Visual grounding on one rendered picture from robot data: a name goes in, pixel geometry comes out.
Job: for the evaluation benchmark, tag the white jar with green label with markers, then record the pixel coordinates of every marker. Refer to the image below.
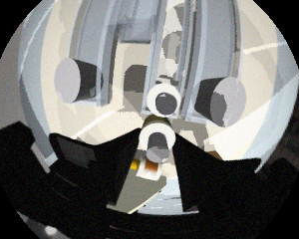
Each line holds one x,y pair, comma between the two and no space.
163,100
157,137

